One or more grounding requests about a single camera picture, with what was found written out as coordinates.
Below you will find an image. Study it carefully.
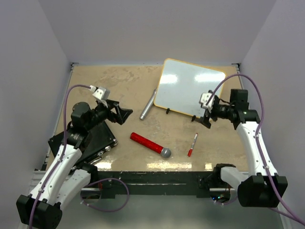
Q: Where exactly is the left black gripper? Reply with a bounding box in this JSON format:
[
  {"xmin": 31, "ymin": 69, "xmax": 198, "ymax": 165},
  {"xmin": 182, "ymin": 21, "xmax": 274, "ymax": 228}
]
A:
[{"xmin": 86, "ymin": 99, "xmax": 132, "ymax": 131}]

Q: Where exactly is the yellow framed whiteboard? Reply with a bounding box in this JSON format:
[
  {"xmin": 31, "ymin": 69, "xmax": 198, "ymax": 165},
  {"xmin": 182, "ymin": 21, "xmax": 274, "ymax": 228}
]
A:
[{"xmin": 154, "ymin": 58, "xmax": 226, "ymax": 118}]

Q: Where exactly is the red whiteboard marker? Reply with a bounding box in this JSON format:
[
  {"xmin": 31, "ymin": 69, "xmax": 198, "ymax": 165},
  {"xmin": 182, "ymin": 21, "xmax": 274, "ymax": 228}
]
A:
[{"xmin": 187, "ymin": 133, "xmax": 198, "ymax": 157}]

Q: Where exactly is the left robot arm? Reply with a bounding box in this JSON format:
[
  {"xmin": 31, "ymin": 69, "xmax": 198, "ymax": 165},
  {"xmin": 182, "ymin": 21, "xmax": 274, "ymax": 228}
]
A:
[{"xmin": 16, "ymin": 100, "xmax": 133, "ymax": 229}]

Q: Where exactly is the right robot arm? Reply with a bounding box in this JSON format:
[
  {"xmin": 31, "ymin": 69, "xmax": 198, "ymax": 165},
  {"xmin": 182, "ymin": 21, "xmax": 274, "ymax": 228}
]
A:
[{"xmin": 197, "ymin": 89, "xmax": 288, "ymax": 208}]

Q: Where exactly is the silver toy microphone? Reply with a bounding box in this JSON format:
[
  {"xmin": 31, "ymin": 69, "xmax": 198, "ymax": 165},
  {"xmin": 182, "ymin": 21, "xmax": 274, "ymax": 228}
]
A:
[{"xmin": 139, "ymin": 89, "xmax": 157, "ymax": 121}]

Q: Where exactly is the red toy microphone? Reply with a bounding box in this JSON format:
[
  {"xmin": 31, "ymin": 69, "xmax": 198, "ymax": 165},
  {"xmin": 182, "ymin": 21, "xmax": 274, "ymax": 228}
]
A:
[{"xmin": 130, "ymin": 132, "xmax": 172, "ymax": 158}]

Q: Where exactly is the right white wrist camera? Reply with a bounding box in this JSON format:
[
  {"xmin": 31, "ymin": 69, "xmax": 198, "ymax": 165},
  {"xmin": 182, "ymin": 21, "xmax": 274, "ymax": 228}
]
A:
[{"xmin": 199, "ymin": 93, "xmax": 214, "ymax": 112}]

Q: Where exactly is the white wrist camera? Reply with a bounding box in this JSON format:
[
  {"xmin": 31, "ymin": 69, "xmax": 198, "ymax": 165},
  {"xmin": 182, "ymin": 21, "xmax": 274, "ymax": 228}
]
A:
[
  {"xmin": 92, "ymin": 87, "xmax": 110, "ymax": 101},
  {"xmin": 199, "ymin": 93, "xmax": 214, "ymax": 112}
]

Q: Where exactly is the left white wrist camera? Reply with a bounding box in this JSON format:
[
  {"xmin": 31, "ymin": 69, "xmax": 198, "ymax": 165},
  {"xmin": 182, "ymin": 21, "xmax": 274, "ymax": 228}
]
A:
[{"xmin": 92, "ymin": 87, "xmax": 110, "ymax": 101}]

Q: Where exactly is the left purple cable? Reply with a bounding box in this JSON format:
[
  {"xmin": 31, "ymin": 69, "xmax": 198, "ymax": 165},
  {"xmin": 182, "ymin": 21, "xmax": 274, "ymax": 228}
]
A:
[{"xmin": 30, "ymin": 84, "xmax": 131, "ymax": 229}]

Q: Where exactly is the purple cable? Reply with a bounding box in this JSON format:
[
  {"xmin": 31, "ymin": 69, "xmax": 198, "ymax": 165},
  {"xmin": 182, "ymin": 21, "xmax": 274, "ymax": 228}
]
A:
[
  {"xmin": 206, "ymin": 73, "xmax": 305, "ymax": 226},
  {"xmin": 30, "ymin": 84, "xmax": 131, "ymax": 229}
]

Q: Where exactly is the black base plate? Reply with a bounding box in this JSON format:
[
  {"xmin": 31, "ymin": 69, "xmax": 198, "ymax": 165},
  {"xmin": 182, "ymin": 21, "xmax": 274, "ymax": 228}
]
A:
[{"xmin": 71, "ymin": 170, "xmax": 239, "ymax": 200}]

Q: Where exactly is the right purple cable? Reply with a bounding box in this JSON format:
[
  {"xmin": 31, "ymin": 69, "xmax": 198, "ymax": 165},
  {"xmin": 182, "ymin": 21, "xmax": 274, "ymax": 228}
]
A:
[{"xmin": 206, "ymin": 73, "xmax": 305, "ymax": 226}]

